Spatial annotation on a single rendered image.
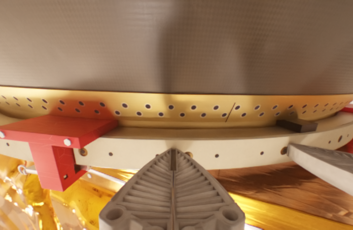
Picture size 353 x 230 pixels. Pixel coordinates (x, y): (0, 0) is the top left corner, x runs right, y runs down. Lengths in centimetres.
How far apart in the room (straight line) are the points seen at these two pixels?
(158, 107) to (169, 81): 4
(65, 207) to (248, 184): 41
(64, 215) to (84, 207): 10
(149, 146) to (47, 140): 12
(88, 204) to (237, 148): 33
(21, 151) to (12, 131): 6
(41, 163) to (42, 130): 5
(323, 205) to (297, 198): 3
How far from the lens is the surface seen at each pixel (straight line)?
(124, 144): 20
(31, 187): 57
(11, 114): 46
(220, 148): 20
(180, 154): 17
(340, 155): 27
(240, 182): 26
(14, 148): 32
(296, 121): 31
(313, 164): 23
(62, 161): 24
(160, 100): 18
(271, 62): 20
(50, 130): 23
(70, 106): 26
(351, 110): 62
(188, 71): 16
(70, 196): 45
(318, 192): 31
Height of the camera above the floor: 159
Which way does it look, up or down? 16 degrees up
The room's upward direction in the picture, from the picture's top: 178 degrees counter-clockwise
